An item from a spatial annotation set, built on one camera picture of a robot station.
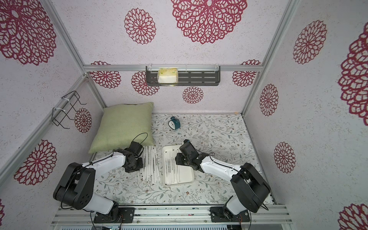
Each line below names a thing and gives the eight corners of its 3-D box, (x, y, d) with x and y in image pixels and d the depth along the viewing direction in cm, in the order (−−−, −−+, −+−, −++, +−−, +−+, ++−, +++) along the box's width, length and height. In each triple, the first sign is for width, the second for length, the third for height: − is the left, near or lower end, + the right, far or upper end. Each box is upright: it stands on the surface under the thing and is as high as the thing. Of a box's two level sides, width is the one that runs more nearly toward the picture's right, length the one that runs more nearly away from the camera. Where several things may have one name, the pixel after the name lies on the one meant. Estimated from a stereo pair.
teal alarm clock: (168, 126, 115) (167, 119, 108) (174, 122, 118) (173, 115, 111) (175, 132, 111) (175, 125, 105) (181, 127, 114) (181, 120, 108)
